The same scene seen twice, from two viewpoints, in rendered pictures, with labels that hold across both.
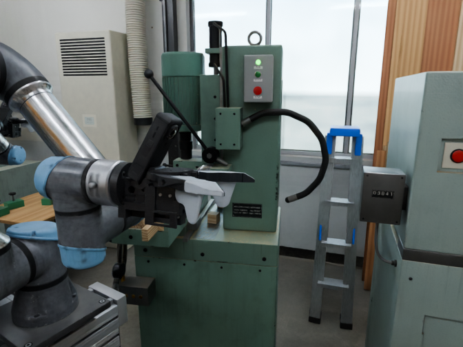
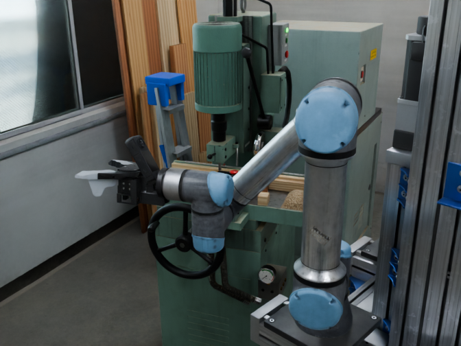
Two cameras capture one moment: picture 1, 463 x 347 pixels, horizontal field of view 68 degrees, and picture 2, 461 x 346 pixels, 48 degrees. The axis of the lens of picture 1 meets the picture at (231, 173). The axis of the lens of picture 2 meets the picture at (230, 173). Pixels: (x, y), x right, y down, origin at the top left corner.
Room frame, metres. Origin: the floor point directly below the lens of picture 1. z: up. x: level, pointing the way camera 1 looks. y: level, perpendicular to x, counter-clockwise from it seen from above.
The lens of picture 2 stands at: (1.06, 2.04, 1.67)
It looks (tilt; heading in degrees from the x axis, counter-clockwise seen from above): 21 degrees down; 281
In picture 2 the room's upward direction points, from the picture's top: 1 degrees counter-clockwise
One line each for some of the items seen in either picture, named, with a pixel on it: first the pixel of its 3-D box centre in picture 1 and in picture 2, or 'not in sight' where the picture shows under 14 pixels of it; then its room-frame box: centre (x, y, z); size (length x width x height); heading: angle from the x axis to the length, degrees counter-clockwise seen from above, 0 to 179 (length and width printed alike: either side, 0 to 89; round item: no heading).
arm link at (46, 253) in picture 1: (35, 249); not in sight; (0.77, 0.48, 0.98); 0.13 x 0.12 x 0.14; 162
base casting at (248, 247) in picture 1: (214, 228); (230, 202); (1.44, 0.07, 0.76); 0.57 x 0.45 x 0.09; 81
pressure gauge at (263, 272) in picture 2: (120, 272); (267, 275); (1.24, 0.45, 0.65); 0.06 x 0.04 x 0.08; 171
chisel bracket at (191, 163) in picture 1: (191, 169); (221, 150); (1.46, 0.18, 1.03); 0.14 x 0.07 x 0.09; 81
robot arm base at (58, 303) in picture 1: (44, 290); not in sight; (0.77, 0.47, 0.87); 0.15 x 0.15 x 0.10
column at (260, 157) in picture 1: (253, 140); (243, 101); (1.42, -0.09, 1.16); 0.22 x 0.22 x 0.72; 81
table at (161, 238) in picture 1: (158, 207); (230, 202); (1.40, 0.32, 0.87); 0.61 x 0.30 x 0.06; 171
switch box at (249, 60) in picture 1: (258, 78); (278, 43); (1.27, -0.10, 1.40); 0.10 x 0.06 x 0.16; 81
